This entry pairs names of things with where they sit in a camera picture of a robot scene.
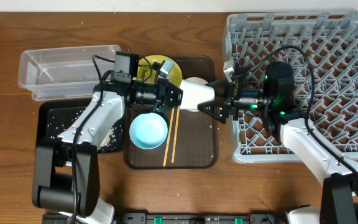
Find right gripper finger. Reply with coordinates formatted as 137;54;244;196
206;63;244;91
197;100;229;123

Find yellow round plate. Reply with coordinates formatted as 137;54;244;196
138;55;183;87

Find green orange snack wrapper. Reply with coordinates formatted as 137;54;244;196
137;66;150;82

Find small white cup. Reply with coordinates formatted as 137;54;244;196
180;80;215;111

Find wooden chopstick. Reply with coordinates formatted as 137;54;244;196
163;109;175;167
171;108;180;164

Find light blue bowl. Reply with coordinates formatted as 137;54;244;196
129;113;168;150

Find white rice pile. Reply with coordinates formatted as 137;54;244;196
46;106;124;153

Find pale pink bowl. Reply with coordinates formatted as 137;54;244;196
186;77;208;112

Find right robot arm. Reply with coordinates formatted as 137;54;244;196
197;62;358;223

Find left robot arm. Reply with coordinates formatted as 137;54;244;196
32;70;183;223

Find clear plastic waste bin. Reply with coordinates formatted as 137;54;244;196
17;45;121;101

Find black plastic waste tray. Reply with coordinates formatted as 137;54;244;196
36;98;125;154

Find grey plastic dishwasher rack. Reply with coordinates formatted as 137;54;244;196
223;11;358;160

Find brown plastic serving tray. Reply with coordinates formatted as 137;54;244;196
124;55;219;170

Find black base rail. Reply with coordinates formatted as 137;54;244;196
41;212;291;224

